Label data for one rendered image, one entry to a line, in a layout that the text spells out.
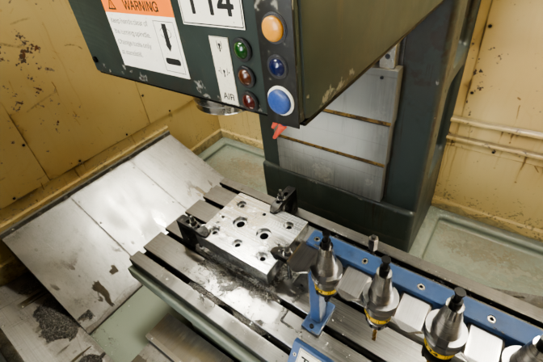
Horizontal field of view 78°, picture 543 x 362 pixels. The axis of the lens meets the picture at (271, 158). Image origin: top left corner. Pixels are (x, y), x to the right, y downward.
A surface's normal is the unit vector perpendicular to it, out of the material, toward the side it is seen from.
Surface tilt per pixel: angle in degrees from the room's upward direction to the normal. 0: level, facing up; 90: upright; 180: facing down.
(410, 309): 0
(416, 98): 90
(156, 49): 90
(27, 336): 17
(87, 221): 25
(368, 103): 89
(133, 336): 0
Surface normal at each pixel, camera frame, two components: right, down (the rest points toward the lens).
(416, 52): -0.58, 0.52
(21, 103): 0.81, 0.28
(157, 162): 0.24, -0.62
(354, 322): -0.10, -0.80
